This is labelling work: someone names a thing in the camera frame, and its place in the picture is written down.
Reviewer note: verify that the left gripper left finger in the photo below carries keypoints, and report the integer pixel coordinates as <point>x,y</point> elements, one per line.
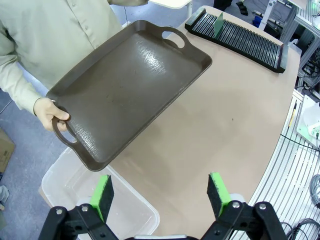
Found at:
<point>102,197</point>

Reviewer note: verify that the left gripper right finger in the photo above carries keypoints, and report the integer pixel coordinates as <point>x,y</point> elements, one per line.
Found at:
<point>220,195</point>

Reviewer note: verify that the brown plastic serving tray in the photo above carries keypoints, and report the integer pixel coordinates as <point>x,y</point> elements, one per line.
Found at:
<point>125,95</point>

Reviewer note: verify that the green PCB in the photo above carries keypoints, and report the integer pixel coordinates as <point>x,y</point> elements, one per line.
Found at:
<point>219,25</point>

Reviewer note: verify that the person's right forearm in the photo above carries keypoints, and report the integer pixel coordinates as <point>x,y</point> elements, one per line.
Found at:
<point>17,85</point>

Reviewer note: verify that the person's right hand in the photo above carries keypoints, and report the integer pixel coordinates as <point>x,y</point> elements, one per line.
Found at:
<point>48,112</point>

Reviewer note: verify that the clear plastic open box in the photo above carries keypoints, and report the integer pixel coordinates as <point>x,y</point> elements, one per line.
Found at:
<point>130,207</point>

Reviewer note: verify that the flat cardboard box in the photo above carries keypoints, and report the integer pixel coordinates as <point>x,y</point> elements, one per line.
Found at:
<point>5,150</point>

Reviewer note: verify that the yellow black pen tool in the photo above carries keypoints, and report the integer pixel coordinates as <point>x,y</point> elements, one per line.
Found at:
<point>293,113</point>

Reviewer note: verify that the white mounting plate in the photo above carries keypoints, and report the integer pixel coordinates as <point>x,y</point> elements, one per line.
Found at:
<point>310,122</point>

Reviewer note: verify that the black slotted PCB rack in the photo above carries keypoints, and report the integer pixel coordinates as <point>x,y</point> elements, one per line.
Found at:
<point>245,42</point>

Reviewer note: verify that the person's beige shirt torso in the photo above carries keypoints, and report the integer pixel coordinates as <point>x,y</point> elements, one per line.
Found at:
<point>62,32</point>

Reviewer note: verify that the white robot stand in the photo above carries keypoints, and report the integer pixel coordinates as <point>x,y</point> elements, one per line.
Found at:
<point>267,12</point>

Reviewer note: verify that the white side table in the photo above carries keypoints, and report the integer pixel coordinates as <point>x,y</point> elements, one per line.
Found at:
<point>172,2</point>

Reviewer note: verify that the grooved aluminium frame table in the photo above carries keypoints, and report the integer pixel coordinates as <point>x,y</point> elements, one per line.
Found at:
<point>282,180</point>

